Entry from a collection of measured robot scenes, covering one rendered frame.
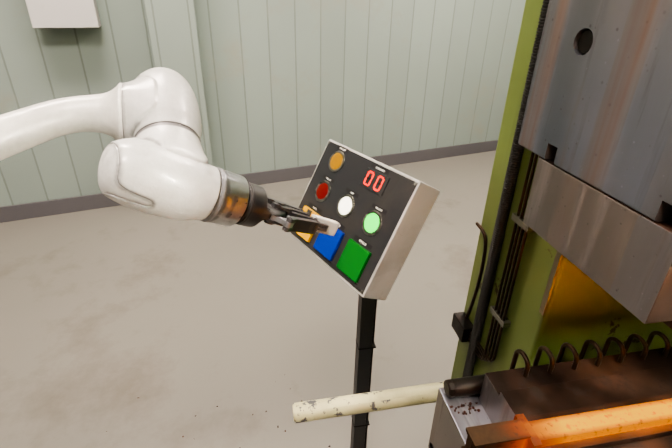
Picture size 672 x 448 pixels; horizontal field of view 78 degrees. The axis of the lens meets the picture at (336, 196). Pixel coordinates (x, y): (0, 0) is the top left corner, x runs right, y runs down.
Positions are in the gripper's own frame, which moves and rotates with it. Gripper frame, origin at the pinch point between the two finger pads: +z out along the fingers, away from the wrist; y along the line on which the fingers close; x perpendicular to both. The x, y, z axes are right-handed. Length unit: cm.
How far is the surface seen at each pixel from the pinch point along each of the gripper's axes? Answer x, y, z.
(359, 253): -3.7, 1.2, 12.5
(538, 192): 21.5, 36.7, -2.4
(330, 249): -7.3, -7.6, 12.5
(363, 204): 6.0, -5.0, 13.2
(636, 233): 21, 50, -9
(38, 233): -131, -263, -1
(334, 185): 6.3, -16.9, 13.2
